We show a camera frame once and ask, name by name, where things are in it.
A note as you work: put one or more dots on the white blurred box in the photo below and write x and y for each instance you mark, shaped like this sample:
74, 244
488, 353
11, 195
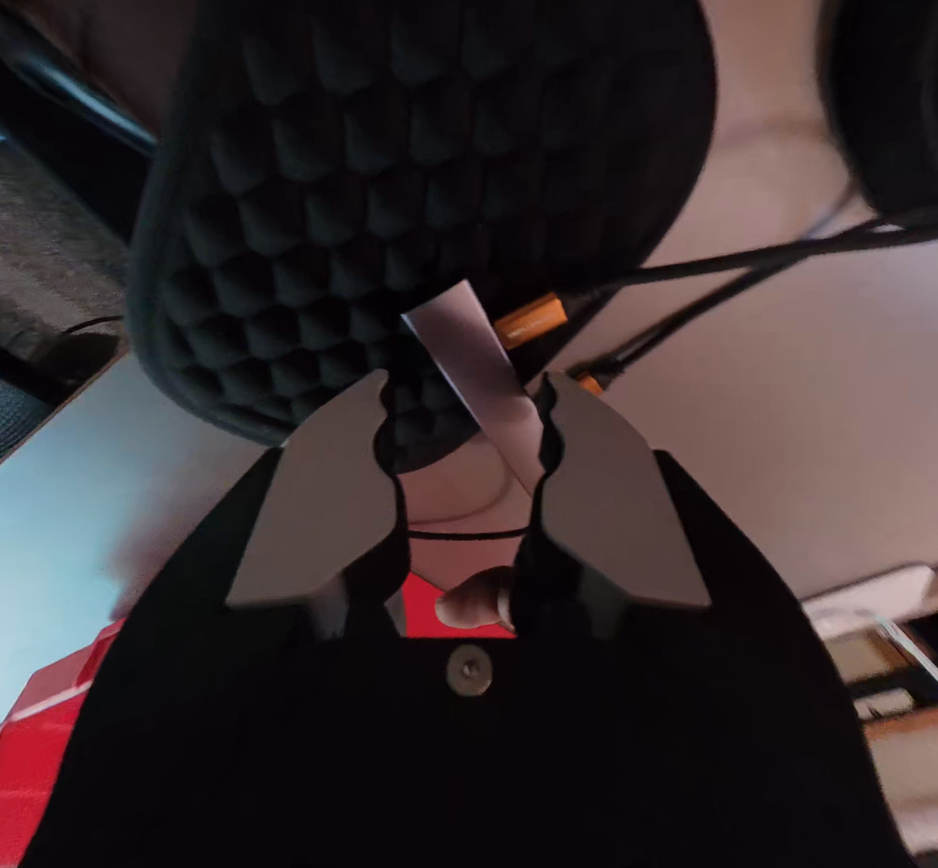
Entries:
872, 604

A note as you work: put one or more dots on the person's left hand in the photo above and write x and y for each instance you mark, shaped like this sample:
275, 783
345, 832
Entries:
476, 600

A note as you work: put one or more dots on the black textured foam pad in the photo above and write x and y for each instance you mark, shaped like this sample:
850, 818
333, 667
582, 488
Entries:
366, 149

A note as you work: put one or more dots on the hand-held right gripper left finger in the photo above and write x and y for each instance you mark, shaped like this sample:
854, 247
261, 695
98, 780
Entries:
322, 501

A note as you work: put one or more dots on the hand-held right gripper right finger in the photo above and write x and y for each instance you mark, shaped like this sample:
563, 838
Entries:
615, 509

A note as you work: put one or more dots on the black metal bar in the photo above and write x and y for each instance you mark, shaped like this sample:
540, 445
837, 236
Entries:
73, 91

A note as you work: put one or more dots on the silver usb hub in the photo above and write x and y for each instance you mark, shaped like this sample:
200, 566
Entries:
476, 369

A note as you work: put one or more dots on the red plastic bin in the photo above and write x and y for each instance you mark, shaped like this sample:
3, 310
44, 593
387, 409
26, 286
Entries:
36, 736

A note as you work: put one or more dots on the black rounded padded object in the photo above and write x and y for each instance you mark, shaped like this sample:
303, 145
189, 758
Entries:
887, 61

